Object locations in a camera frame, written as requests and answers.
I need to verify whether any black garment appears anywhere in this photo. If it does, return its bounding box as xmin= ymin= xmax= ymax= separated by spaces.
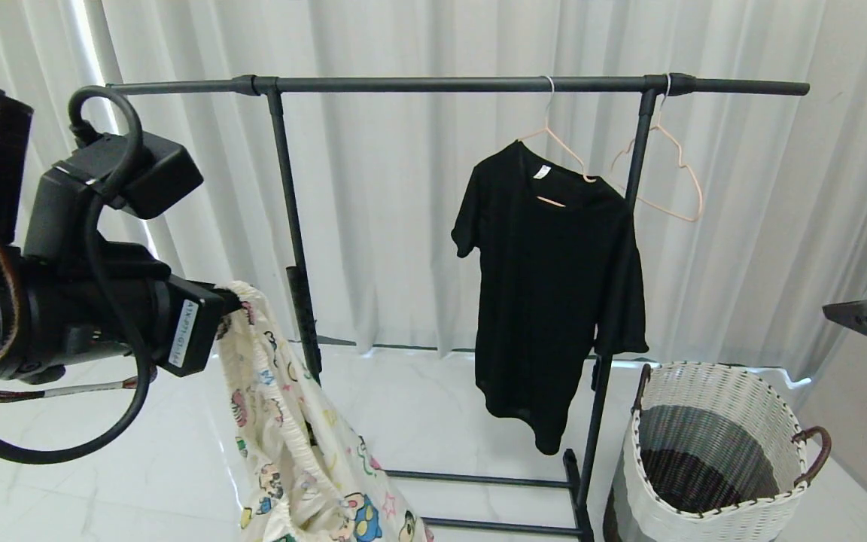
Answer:
xmin=451 ymin=140 xmax=649 ymax=456

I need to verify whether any cream printed garment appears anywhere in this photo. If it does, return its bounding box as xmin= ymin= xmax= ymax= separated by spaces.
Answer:
xmin=211 ymin=281 xmax=434 ymax=542

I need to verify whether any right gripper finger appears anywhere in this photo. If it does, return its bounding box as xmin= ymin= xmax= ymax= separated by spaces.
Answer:
xmin=823 ymin=299 xmax=867 ymax=338

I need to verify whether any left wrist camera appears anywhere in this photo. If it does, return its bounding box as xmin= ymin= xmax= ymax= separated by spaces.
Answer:
xmin=23 ymin=132 xmax=205 ymax=260

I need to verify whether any pink clothes hanger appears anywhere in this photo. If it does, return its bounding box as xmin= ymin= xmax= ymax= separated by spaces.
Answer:
xmin=610 ymin=75 xmax=704 ymax=223
xmin=516 ymin=75 xmax=598 ymax=209

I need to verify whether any black clothes rack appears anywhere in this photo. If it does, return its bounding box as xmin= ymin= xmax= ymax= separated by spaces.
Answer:
xmin=108 ymin=73 xmax=811 ymax=542

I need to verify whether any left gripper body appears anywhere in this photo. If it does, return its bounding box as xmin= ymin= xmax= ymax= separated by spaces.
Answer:
xmin=18 ymin=260 xmax=244 ymax=377

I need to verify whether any white curtain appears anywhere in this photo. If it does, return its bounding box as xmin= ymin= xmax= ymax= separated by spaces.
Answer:
xmin=0 ymin=0 xmax=867 ymax=381

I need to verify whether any white laundry basket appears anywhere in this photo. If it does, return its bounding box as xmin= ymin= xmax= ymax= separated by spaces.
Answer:
xmin=603 ymin=361 xmax=832 ymax=542

